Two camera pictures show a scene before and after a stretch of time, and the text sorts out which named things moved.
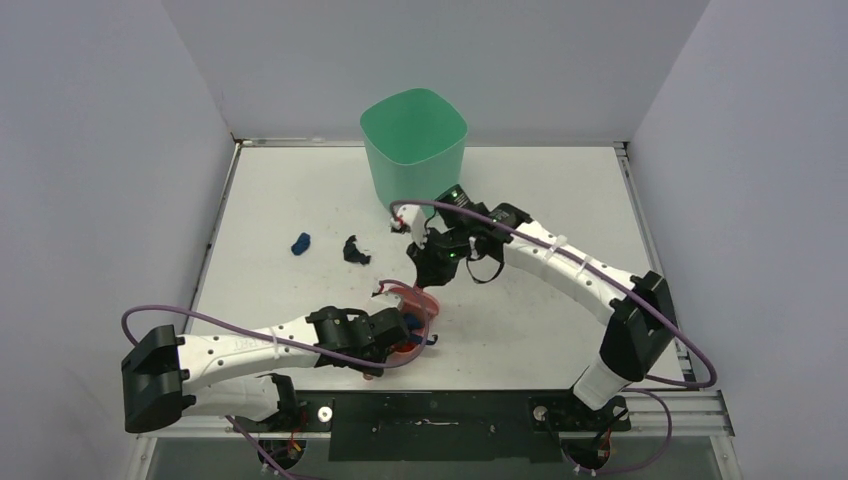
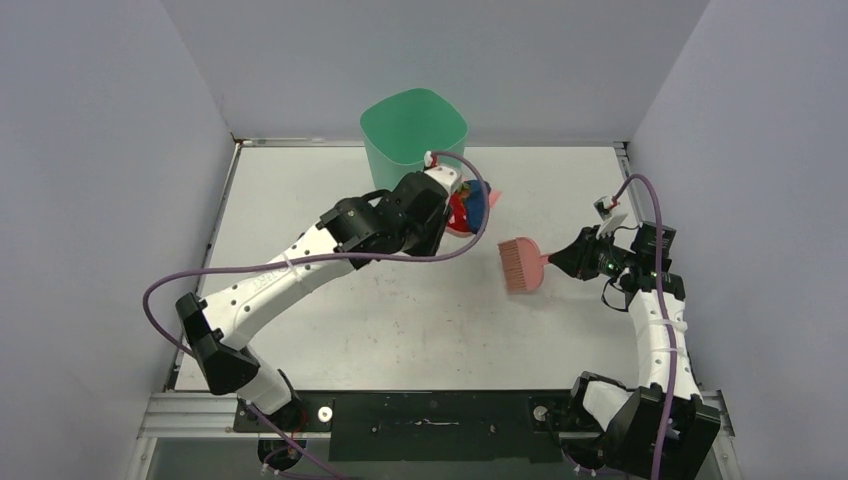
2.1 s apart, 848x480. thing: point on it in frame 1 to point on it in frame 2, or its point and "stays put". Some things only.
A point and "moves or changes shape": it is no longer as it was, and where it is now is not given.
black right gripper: x=429 y=261 to x=586 y=254
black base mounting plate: x=442 y=426 stays put
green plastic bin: x=416 y=143 stays put
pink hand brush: x=422 y=303 moves or changes shape
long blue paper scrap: x=415 y=321 to x=475 y=198
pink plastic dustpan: x=416 y=302 to x=494 y=197
